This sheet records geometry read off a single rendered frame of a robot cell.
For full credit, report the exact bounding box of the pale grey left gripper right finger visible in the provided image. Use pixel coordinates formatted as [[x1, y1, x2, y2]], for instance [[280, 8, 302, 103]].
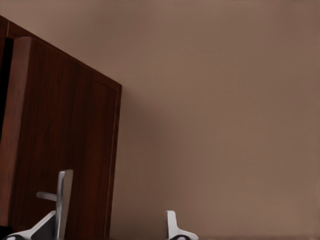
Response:
[[166, 210, 200, 240]]

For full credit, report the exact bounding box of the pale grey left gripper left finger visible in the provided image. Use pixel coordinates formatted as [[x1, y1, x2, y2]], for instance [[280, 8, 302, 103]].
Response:
[[0, 210, 57, 240]]

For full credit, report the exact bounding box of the silver metal door handle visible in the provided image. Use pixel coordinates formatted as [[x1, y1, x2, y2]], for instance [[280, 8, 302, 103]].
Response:
[[35, 169, 74, 240]]

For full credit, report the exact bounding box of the dark wooden cabinet door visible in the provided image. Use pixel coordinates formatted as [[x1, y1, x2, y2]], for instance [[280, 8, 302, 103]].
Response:
[[0, 36, 95, 240]]

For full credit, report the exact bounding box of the dark wooden cabinet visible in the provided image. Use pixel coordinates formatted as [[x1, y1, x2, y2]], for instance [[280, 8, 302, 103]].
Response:
[[0, 14, 123, 240]]

